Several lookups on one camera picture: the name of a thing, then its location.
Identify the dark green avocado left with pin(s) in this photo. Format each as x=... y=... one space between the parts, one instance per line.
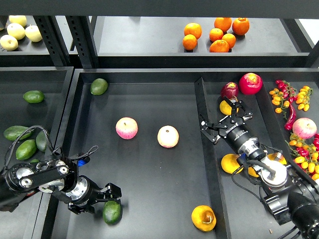
x=13 y=132

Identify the pale pink apple centre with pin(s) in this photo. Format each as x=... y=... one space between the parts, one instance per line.
x=168 y=136

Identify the red apple large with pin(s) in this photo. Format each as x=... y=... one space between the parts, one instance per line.
x=250 y=84

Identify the black tray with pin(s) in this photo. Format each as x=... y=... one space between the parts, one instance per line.
x=34 y=218
x=160 y=186

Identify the yellow pear tray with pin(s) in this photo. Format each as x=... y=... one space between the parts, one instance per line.
x=229 y=163
x=273 y=156

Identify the orange left top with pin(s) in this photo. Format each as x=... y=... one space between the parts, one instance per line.
x=193 y=29

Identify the black left tray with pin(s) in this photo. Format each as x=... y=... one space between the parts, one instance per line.
x=34 y=218

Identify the dark red apple small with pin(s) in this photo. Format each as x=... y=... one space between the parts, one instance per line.
x=230 y=90

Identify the black perforated shelf post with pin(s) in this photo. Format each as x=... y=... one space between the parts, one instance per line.
x=83 y=39

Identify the orange back top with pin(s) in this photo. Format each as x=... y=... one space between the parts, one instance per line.
x=223 y=23

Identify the green avocado at tray corner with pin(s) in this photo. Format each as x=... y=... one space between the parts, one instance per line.
x=98 y=87

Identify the dark green avocado upright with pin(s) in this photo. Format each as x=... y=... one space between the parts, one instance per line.
x=43 y=141

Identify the pink apple left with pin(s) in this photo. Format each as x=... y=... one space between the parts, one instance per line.
x=126 y=128

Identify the yellow cherry tomato bunch right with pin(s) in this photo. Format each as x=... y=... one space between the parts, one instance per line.
x=303 y=98

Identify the mixed cherry tomato bunch lower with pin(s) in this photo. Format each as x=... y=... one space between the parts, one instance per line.
x=305 y=154

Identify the red chili pepper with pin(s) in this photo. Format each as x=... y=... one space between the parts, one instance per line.
x=291 y=119

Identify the black perforated post left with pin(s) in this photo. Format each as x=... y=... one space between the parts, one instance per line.
x=53 y=40

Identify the yellow pear right tray middle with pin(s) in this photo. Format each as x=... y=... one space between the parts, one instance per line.
x=273 y=156

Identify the orange right middle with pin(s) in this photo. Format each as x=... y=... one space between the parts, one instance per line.
x=230 y=39

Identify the orange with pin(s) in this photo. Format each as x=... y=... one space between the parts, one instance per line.
x=189 y=42
x=223 y=23
x=215 y=34
x=240 y=26
x=193 y=29
x=230 y=39
x=219 y=46

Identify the orange left bottom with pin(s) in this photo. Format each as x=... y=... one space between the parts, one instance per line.
x=189 y=42

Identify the black centre tray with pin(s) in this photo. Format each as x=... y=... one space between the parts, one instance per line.
x=160 y=186

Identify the orange cherry tomato bunch left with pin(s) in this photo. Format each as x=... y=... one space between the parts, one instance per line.
x=280 y=100

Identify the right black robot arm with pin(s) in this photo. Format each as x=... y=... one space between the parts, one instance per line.
x=283 y=190

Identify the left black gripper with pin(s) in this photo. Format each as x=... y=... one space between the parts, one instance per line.
x=86 y=193

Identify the yellow pear right tray left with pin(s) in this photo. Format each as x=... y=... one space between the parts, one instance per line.
x=229 y=163

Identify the red cherry tomato bunch top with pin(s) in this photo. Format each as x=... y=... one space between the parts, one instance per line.
x=285 y=88

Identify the orange right top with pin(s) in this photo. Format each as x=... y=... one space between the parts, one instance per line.
x=240 y=26

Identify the orange front bottom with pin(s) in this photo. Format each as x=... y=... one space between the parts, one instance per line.
x=219 y=46

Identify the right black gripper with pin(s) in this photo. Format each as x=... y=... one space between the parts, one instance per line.
x=236 y=133

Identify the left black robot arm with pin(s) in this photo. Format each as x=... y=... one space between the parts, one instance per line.
x=57 y=176

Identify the pink apple right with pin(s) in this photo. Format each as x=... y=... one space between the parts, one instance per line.
x=304 y=128

